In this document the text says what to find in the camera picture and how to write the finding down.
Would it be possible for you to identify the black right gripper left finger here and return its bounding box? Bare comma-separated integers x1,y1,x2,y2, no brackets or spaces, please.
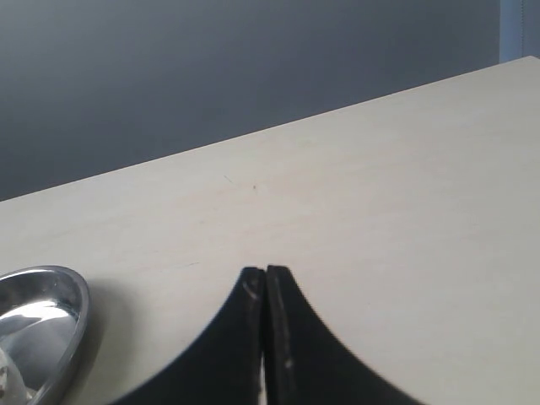
116,267,265,405

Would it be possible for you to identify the round stainless steel plate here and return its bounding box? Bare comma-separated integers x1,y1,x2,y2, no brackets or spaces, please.
1,266,91,404

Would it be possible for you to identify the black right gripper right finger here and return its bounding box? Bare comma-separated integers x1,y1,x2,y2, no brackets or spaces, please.
265,266,419,404

